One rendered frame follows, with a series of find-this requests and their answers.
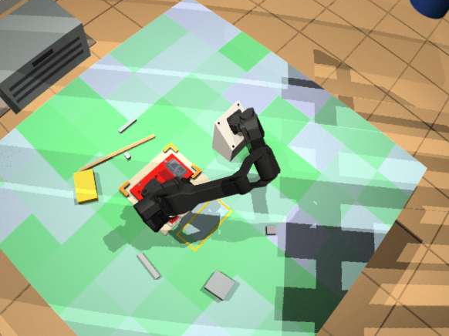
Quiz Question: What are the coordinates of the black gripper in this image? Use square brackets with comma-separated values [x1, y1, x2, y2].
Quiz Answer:
[144, 178, 194, 233]

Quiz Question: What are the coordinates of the yellow rectangular block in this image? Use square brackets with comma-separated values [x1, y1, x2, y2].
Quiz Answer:
[74, 169, 98, 204]

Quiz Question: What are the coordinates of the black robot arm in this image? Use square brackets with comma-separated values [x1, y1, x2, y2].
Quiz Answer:
[133, 107, 281, 222]

